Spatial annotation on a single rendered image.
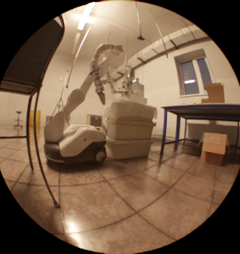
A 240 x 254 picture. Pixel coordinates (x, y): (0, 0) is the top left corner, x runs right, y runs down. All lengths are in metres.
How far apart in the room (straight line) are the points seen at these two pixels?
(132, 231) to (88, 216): 0.20
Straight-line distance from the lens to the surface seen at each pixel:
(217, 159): 1.44
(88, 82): 1.05
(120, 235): 0.43
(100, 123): 4.80
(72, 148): 0.74
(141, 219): 0.49
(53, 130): 0.85
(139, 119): 1.13
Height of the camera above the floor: 0.41
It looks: 1 degrees down
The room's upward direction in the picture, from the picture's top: 4 degrees clockwise
